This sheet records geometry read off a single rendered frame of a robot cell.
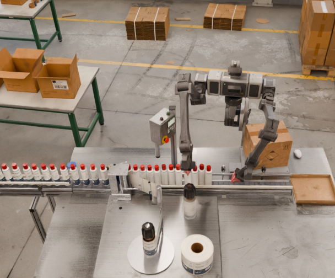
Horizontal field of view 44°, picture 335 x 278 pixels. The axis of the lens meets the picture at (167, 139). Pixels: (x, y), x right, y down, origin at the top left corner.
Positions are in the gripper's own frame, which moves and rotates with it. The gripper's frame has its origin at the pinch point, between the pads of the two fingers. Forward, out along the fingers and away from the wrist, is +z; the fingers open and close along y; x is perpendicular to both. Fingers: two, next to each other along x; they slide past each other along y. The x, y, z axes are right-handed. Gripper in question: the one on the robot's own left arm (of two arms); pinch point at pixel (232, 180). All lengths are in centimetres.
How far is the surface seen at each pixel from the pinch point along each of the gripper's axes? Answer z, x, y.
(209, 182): 9.7, -14.2, 3.1
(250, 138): -24.0, -0.7, -26.4
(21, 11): 181, -204, -328
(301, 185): -26, 47, -6
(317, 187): -33, 56, -4
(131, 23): 130, -62, -390
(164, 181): 30, -40, 3
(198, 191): 21.4, -15.1, 4.9
